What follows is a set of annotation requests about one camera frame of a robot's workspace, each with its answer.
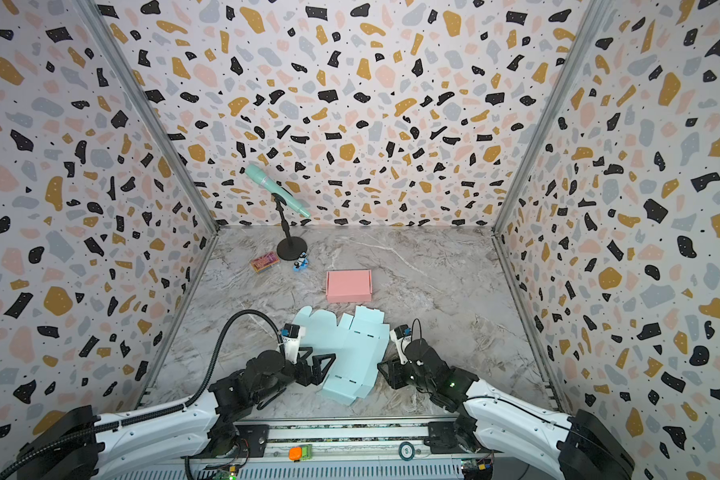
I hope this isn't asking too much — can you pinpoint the black microphone stand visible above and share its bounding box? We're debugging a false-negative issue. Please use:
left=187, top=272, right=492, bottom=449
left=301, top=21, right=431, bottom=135
left=272, top=194, right=308, bottom=261

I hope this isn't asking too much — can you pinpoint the pink paper box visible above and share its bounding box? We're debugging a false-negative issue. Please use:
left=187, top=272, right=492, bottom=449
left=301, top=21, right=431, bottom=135
left=326, top=270, right=373, bottom=303

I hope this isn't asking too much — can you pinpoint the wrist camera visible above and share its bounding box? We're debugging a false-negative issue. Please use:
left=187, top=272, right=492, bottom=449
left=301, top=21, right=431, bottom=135
left=281, top=323, right=302, bottom=363
left=390, top=324, right=412, bottom=365

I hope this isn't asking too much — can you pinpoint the orange button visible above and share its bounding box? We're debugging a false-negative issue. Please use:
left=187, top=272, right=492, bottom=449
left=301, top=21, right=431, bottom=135
left=288, top=444, right=312, bottom=462

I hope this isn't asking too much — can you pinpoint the mint green microphone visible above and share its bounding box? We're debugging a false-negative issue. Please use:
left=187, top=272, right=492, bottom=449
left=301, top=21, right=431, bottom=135
left=245, top=164, right=311, bottom=219

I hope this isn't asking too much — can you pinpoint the small pink card box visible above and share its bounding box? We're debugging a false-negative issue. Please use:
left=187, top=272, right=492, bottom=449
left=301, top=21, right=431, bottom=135
left=250, top=251, right=280, bottom=273

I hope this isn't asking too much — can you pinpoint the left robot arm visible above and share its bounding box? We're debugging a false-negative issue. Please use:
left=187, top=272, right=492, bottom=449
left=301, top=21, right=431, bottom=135
left=0, top=347, right=336, bottom=479

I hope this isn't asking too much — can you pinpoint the small blue toy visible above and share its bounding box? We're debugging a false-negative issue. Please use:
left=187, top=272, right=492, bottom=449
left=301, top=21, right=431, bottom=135
left=293, top=252, right=309, bottom=272

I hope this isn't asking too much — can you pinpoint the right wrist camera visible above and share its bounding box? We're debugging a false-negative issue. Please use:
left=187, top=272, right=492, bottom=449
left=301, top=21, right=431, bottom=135
left=390, top=324, right=412, bottom=365

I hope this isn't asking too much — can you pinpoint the black corrugated cable hose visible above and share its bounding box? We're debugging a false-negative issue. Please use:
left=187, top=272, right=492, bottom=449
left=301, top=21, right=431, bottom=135
left=0, top=308, right=283, bottom=480

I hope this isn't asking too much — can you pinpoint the mint paper box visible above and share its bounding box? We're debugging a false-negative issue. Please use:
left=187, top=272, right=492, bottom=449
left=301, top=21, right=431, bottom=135
left=294, top=306, right=390, bottom=405

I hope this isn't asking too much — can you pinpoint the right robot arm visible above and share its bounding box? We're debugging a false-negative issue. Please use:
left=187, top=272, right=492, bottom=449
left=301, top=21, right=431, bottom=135
left=377, top=339, right=635, bottom=479

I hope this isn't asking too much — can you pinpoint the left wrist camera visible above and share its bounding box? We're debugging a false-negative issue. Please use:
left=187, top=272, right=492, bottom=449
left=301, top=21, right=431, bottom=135
left=281, top=323, right=302, bottom=363

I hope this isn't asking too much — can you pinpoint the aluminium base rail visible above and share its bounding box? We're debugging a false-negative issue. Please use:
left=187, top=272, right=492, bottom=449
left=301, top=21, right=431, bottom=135
left=119, top=416, right=607, bottom=480

